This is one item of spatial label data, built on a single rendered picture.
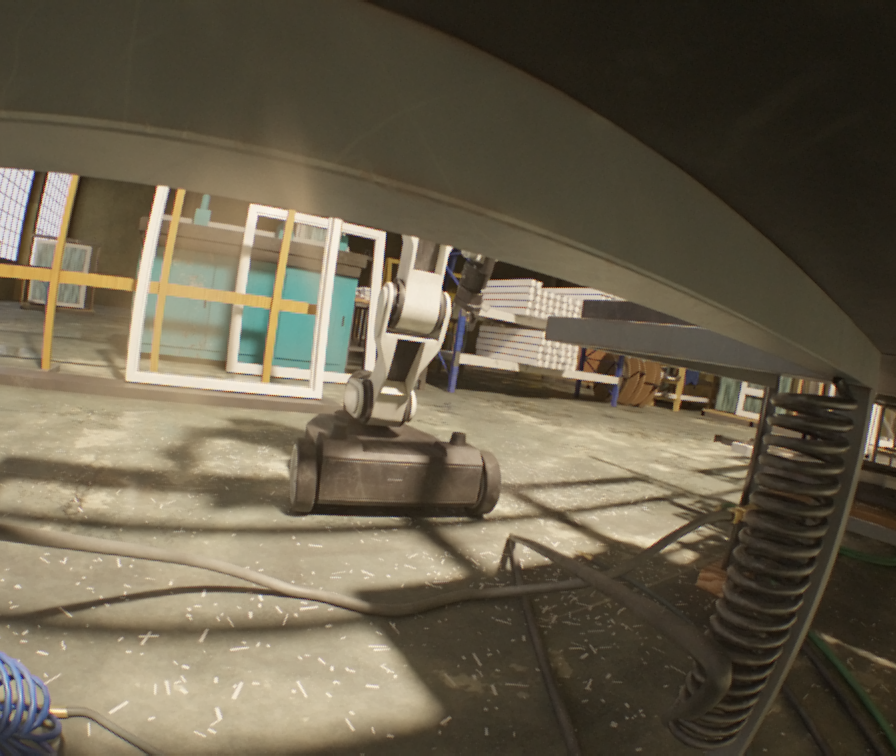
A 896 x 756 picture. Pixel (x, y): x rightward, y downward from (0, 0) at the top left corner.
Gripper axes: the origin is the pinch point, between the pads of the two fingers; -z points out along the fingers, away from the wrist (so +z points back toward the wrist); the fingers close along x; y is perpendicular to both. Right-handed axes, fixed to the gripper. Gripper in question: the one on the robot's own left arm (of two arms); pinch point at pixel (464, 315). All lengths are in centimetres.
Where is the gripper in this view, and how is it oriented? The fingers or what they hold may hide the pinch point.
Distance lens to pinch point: 162.5
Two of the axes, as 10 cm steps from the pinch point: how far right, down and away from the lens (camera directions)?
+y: 8.5, -0.1, 5.3
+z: 2.5, -8.7, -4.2
